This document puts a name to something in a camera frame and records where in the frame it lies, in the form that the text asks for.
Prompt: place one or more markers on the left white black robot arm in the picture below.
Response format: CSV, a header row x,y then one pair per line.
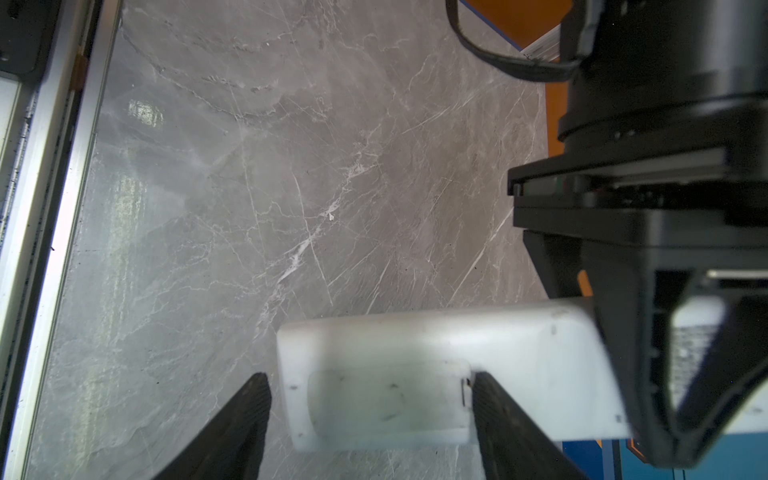
x,y
654,78

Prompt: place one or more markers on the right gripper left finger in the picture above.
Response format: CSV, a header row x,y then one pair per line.
x,y
232,444

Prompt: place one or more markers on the white remote control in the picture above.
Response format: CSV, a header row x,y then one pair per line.
x,y
403,380

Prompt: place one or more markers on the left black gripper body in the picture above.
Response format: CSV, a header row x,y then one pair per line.
x,y
687,199

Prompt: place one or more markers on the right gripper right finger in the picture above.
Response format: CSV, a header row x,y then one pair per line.
x,y
512,446

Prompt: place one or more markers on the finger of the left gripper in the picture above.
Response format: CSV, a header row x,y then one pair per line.
x,y
557,262
686,332

